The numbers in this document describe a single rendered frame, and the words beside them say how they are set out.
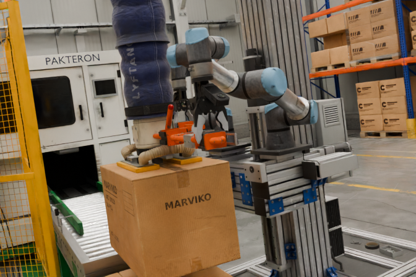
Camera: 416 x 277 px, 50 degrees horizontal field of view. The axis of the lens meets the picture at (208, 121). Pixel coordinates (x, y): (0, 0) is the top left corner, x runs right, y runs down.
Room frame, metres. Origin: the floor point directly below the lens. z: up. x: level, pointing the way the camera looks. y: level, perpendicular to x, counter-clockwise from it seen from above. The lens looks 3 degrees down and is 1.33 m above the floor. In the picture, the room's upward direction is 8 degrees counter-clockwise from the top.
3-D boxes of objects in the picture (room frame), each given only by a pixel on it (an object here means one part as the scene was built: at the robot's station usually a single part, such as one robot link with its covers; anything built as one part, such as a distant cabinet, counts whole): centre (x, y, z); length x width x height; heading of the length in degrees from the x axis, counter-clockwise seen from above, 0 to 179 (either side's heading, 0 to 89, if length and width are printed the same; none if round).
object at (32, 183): (3.72, 1.54, 1.05); 1.17 x 0.10 x 2.10; 26
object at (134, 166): (1.92, 0.33, 1.10); 0.34 x 0.10 x 0.05; 24
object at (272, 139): (2.22, -0.35, 1.09); 0.15 x 0.15 x 0.10
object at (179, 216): (1.95, 0.25, 0.88); 0.60 x 0.40 x 0.40; 25
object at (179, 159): (2.00, 0.16, 1.10); 0.34 x 0.10 x 0.05; 24
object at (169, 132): (1.73, 0.14, 1.20); 0.10 x 0.08 x 0.06; 114
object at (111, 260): (2.31, 0.39, 0.58); 0.70 x 0.03 x 0.06; 116
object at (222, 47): (1.52, -0.04, 1.50); 0.11 x 0.11 x 0.08; 58
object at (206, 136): (1.41, 0.00, 1.20); 0.08 x 0.07 x 0.05; 24
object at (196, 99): (1.43, 0.00, 1.34); 0.09 x 0.08 x 0.12; 25
